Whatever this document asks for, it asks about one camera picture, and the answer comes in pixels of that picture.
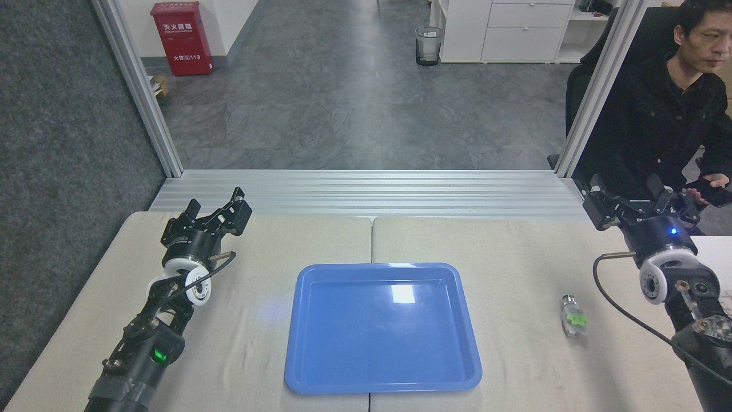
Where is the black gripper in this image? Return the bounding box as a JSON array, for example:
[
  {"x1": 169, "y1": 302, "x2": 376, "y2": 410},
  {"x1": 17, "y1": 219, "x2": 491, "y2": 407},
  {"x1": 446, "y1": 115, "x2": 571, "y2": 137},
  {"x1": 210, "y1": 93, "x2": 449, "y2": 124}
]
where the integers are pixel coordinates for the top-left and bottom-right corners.
[
  {"x1": 574, "y1": 173, "x2": 702, "y2": 270},
  {"x1": 162, "y1": 187, "x2": 253, "y2": 267}
]

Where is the dark phone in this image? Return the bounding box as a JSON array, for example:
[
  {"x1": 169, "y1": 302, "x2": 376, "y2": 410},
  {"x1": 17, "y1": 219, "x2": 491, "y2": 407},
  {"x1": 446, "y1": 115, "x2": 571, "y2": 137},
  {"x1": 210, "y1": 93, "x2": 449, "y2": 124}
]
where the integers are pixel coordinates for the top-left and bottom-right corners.
[{"x1": 700, "y1": 184, "x2": 732, "y2": 208}]

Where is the green and clear switch part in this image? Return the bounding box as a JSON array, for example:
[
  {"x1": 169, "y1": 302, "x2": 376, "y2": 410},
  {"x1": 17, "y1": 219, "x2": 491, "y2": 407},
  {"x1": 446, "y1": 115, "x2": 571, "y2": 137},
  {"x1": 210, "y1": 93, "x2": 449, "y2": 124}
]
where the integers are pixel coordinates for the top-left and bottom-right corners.
[{"x1": 560, "y1": 295, "x2": 588, "y2": 338}]

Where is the blue plastic tray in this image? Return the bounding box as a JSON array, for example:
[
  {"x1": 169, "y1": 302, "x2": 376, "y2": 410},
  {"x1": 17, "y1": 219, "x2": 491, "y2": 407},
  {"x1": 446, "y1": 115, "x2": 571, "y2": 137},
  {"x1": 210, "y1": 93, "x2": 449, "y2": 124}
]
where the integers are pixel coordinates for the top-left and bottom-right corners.
[{"x1": 284, "y1": 263, "x2": 483, "y2": 395}]

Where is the person's hand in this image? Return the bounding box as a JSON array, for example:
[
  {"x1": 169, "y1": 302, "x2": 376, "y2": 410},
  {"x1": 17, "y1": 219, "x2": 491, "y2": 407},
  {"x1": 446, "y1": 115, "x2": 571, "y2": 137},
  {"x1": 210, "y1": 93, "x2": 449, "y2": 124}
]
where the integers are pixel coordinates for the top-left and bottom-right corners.
[{"x1": 685, "y1": 175, "x2": 731, "y2": 205}]

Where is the seated person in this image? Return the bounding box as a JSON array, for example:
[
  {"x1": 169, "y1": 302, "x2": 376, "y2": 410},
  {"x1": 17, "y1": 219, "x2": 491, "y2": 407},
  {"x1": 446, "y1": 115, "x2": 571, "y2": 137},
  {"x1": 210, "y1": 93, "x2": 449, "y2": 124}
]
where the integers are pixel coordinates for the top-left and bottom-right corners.
[{"x1": 575, "y1": 0, "x2": 732, "y2": 236}]

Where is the black office chair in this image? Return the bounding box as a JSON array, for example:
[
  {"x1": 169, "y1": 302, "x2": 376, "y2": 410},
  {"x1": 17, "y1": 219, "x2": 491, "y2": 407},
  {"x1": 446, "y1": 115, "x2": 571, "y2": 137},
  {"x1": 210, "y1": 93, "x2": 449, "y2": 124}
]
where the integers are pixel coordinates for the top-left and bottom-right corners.
[{"x1": 547, "y1": 6, "x2": 681, "y2": 170}]

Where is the red fire extinguisher box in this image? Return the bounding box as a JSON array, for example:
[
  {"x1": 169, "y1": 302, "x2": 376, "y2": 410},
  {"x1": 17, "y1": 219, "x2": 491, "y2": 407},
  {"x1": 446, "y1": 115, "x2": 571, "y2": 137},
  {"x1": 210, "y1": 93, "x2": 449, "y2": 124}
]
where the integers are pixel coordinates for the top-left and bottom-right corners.
[{"x1": 150, "y1": 1, "x2": 214, "y2": 77}]

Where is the white drawer cabinet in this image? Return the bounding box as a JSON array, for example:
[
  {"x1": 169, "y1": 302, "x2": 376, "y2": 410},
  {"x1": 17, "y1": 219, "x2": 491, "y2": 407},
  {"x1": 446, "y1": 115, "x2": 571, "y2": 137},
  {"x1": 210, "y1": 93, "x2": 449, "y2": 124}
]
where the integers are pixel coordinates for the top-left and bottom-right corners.
[{"x1": 429, "y1": 0, "x2": 621, "y2": 64}]

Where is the mesh waste bin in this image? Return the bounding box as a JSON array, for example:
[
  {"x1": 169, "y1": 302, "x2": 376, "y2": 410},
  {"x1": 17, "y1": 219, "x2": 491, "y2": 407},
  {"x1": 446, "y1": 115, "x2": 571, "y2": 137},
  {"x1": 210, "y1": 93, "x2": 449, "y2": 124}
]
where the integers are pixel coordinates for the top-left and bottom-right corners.
[{"x1": 415, "y1": 26, "x2": 445, "y2": 67}]

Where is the silver aluminium post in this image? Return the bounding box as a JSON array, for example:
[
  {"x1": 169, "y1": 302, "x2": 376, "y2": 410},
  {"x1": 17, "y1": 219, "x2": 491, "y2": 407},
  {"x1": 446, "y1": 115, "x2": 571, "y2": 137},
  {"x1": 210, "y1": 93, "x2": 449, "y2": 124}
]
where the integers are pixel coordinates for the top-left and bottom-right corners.
[
  {"x1": 91, "y1": 0, "x2": 184, "y2": 178},
  {"x1": 554, "y1": 0, "x2": 650, "y2": 179}
]

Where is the silver aluminium rail platform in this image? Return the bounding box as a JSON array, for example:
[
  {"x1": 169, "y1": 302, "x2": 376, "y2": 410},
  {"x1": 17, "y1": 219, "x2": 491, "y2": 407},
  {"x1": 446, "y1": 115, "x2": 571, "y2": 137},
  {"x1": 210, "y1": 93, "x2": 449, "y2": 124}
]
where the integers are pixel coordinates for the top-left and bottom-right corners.
[{"x1": 149, "y1": 169, "x2": 596, "y2": 223}]

